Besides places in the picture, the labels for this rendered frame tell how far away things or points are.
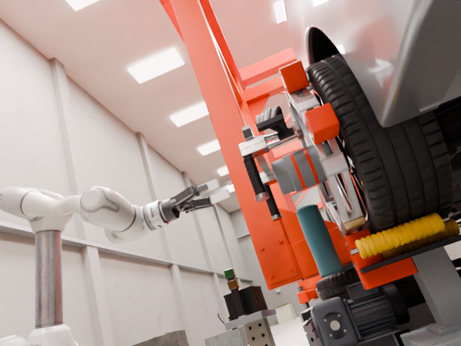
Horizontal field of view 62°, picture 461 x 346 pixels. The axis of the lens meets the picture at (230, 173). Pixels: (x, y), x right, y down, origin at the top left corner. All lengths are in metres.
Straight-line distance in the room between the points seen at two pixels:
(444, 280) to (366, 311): 0.37
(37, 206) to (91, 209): 0.46
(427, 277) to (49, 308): 1.35
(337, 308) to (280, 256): 0.37
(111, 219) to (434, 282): 0.97
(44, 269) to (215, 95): 1.18
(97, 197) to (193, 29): 1.48
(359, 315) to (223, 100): 1.23
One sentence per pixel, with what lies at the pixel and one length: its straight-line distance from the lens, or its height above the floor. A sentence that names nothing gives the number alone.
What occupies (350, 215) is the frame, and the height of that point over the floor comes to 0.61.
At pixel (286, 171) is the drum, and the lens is 1.34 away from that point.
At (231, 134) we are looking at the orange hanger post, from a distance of 1.98.
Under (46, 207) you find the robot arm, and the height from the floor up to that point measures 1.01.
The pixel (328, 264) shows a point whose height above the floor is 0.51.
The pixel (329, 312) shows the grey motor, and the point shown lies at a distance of 1.55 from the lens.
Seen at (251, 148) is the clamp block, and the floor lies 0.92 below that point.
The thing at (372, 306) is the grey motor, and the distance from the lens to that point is 1.58.
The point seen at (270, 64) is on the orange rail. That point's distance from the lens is 5.15.
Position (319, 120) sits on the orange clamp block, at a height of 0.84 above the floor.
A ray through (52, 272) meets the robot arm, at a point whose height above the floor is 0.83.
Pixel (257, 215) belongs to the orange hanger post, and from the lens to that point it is 1.83.
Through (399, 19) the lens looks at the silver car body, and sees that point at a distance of 0.72.
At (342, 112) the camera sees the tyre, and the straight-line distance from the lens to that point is 1.12.
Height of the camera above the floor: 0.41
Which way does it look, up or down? 21 degrees up
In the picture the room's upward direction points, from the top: 19 degrees counter-clockwise
